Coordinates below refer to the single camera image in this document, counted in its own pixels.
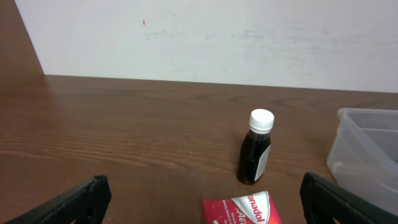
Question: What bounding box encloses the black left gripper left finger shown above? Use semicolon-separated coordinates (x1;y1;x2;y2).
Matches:
6;175;111;224

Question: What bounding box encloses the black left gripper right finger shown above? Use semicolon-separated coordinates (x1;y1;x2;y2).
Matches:
300;172;397;224

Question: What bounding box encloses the clear plastic container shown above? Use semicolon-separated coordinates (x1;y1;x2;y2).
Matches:
326;108;397;215

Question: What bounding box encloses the red Panadol box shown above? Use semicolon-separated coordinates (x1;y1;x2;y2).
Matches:
202;191;282;224

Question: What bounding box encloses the dark bottle white cap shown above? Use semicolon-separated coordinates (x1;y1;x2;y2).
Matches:
237;109;274;185

